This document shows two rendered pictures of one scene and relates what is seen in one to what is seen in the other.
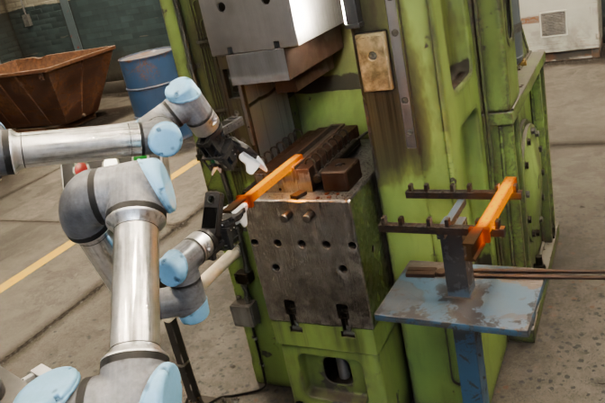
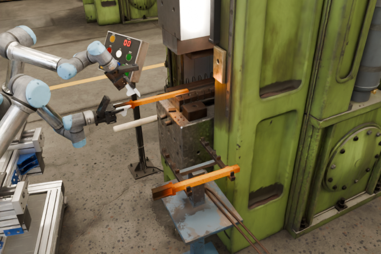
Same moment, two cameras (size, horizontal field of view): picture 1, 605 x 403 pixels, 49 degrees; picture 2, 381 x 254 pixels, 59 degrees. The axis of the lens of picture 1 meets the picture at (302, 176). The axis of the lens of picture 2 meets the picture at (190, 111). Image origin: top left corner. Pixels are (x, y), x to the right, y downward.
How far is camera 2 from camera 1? 1.19 m
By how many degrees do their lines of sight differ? 33
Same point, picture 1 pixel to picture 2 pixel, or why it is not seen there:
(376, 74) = (217, 71)
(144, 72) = not seen: outside the picture
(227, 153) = (117, 82)
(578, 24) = not seen: outside the picture
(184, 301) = (71, 137)
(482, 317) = (182, 220)
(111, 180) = (18, 84)
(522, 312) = (198, 232)
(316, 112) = not seen: hidden behind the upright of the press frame
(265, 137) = (191, 70)
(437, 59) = (242, 81)
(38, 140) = (18, 51)
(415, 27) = (237, 57)
